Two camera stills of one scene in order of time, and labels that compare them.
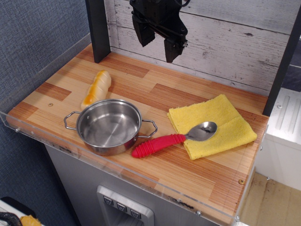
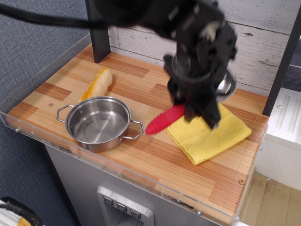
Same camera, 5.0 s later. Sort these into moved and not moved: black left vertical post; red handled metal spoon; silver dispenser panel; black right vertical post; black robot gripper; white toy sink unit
Moved: red handled metal spoon; black robot gripper
Not moved: black right vertical post; white toy sink unit; black left vertical post; silver dispenser panel
